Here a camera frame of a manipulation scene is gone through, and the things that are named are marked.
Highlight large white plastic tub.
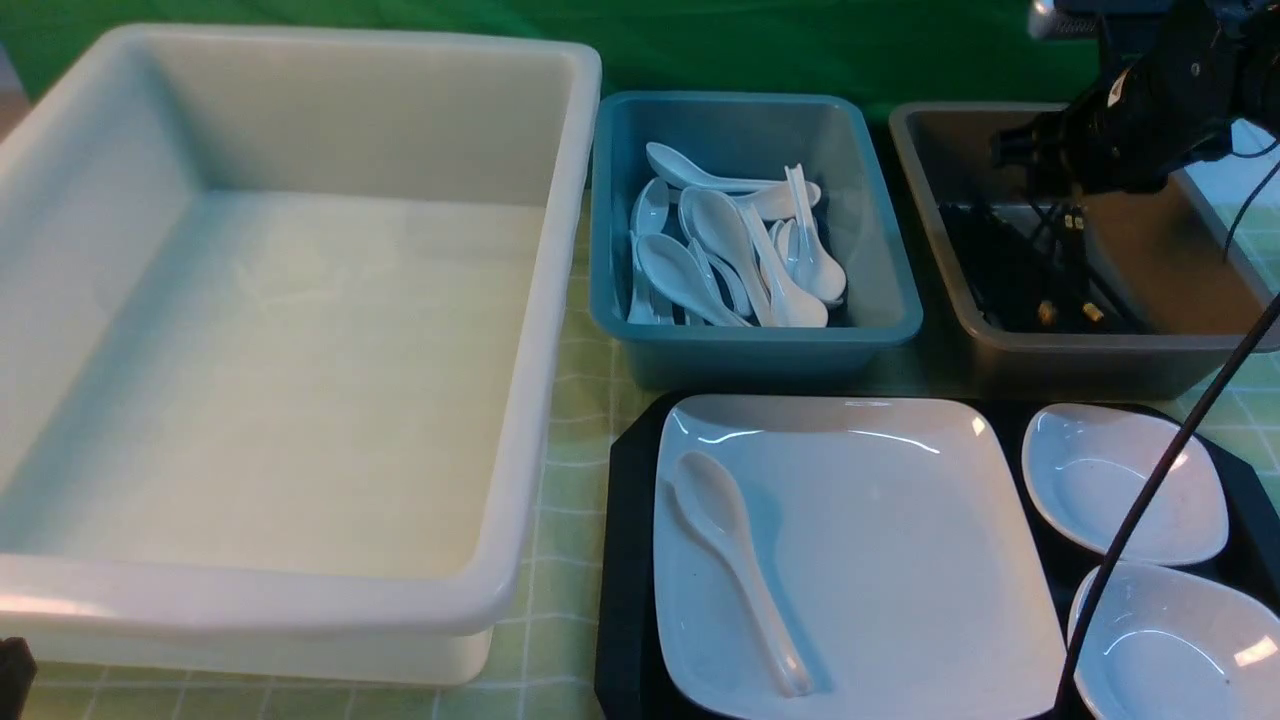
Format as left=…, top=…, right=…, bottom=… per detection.
left=1, top=24, right=602, bottom=685

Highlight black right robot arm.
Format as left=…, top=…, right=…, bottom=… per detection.
left=989, top=1, right=1277, bottom=195

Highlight white small dish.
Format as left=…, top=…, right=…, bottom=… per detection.
left=1021, top=404, right=1230, bottom=568
left=1074, top=561, right=1279, bottom=719

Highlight brown plastic bin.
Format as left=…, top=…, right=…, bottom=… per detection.
left=888, top=102, right=1272, bottom=401

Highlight black chopsticks pile in bin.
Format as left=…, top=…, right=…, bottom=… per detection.
left=940, top=200, right=1153, bottom=334

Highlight white spoon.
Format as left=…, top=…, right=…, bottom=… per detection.
left=783, top=165, right=847, bottom=307
left=678, top=187, right=829, bottom=328
left=636, top=233, right=750, bottom=327
left=667, top=451, right=815, bottom=698
left=645, top=142, right=797, bottom=222
left=627, top=177, right=675, bottom=325

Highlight teal plastic bin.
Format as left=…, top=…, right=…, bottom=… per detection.
left=589, top=91, right=923, bottom=392

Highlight green checked tablecloth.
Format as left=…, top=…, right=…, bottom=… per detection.
left=0, top=190, right=1280, bottom=720

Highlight black serving tray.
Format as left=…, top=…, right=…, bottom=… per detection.
left=594, top=392, right=1277, bottom=719

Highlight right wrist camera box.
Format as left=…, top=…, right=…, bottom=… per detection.
left=1027, top=0, right=1108, bottom=41

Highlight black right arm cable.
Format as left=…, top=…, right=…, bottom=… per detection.
left=1050, top=150, right=1280, bottom=720

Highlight large white square plate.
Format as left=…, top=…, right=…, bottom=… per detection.
left=653, top=395, right=1065, bottom=719

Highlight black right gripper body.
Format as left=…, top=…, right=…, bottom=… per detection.
left=989, top=60, right=1236, bottom=195

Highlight green backdrop cloth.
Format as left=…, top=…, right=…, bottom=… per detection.
left=1, top=1, right=1100, bottom=118

